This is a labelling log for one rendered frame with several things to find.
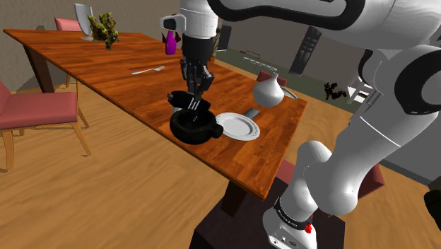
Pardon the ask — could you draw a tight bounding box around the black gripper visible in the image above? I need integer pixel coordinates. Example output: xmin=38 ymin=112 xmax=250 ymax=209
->
xmin=179 ymin=33 xmax=216 ymax=105

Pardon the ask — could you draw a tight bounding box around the magenta bottle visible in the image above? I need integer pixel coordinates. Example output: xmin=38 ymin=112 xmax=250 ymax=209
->
xmin=161 ymin=30 xmax=182 ymax=57

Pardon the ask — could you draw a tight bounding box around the black monitor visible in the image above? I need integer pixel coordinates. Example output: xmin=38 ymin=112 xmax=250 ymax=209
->
xmin=216 ymin=24 xmax=233 ymax=53

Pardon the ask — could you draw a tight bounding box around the silver fork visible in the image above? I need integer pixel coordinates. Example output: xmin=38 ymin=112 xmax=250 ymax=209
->
xmin=131 ymin=64 xmax=166 ymax=76

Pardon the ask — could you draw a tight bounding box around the white plate with patterned rim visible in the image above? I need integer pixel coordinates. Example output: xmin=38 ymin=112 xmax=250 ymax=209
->
xmin=214 ymin=112 xmax=261 ymax=142

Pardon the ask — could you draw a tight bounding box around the grey flat knife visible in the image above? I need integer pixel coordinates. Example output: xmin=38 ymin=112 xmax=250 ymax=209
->
xmin=242 ymin=107 xmax=260 ymax=120

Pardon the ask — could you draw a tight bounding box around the white round vase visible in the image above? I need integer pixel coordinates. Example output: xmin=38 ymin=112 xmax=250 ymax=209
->
xmin=252 ymin=72 xmax=286 ymax=109

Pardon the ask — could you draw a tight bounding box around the brown wooden table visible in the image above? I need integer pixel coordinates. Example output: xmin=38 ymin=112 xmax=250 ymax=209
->
xmin=2 ymin=28 xmax=308 ymax=218

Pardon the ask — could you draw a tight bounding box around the plain white plate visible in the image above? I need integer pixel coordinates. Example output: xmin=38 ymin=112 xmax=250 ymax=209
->
xmin=279 ymin=85 xmax=298 ymax=101

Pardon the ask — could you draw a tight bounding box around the green yellow plant figure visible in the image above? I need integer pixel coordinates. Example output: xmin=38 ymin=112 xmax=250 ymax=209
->
xmin=86 ymin=11 xmax=121 ymax=50

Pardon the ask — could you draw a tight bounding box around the dark leafy plant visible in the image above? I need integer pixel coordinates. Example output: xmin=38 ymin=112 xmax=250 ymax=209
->
xmin=323 ymin=81 xmax=348 ymax=102

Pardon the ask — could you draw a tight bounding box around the dark robot stand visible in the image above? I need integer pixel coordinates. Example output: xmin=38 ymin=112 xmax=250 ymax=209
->
xmin=188 ymin=176 xmax=346 ymax=249

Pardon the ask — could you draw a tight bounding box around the black bowl with handle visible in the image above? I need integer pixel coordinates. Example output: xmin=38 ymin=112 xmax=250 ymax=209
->
xmin=169 ymin=109 xmax=225 ymax=146

